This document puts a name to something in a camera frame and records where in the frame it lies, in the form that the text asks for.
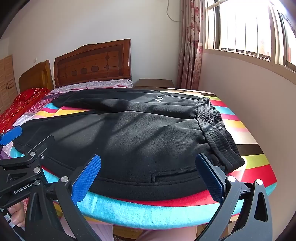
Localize wooden nightstand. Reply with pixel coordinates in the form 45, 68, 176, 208
134, 79, 175, 89

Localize red patterned quilt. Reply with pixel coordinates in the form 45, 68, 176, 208
0, 88, 50, 133

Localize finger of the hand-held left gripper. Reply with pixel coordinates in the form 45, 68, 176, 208
0, 126, 23, 146
22, 134, 56, 168

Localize black sweatshirt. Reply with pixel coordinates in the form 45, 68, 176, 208
14, 89, 245, 201

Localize colourful striped blanket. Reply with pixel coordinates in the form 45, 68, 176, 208
0, 89, 278, 231

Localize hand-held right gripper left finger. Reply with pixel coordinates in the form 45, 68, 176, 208
24, 154, 102, 241

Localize wooden wardrobe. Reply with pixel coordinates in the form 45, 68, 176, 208
0, 54, 19, 114

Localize pink floral curtain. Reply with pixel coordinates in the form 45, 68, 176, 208
177, 0, 208, 90

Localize pink floral bedsheet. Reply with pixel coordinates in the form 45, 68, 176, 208
14, 79, 134, 123

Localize barred window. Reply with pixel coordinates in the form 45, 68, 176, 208
202, 0, 296, 75

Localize large carved wooden headboard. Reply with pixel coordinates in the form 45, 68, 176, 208
54, 39, 132, 88

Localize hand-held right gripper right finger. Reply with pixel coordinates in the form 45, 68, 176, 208
195, 153, 273, 241

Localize small wooden headboard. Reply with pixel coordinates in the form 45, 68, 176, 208
18, 60, 55, 93

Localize person's left hand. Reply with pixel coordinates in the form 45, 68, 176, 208
7, 199, 27, 230

